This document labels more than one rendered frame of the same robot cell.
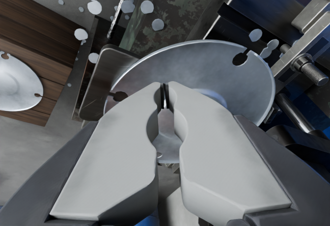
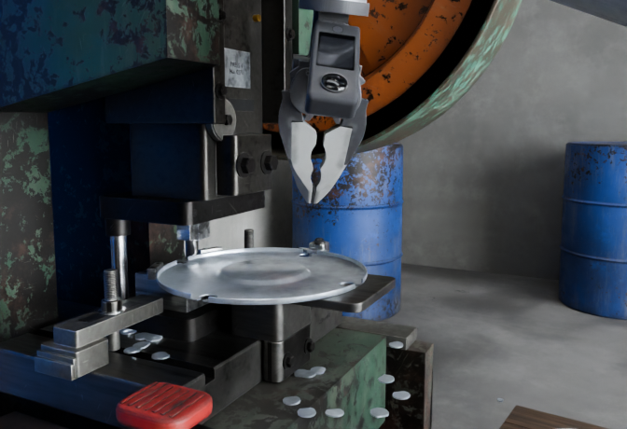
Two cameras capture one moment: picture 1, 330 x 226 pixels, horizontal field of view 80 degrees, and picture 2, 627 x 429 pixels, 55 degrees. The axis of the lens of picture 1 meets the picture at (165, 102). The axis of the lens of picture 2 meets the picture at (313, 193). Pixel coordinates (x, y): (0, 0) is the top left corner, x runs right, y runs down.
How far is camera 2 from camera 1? 0.57 m
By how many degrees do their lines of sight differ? 40
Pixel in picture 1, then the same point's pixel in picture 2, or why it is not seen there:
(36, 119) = (531, 416)
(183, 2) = (253, 416)
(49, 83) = not seen: outside the picture
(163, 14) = (283, 408)
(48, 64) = not seen: outside the picture
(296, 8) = (104, 371)
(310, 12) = (92, 358)
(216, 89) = (232, 284)
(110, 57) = (354, 300)
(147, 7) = (306, 411)
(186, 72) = (271, 292)
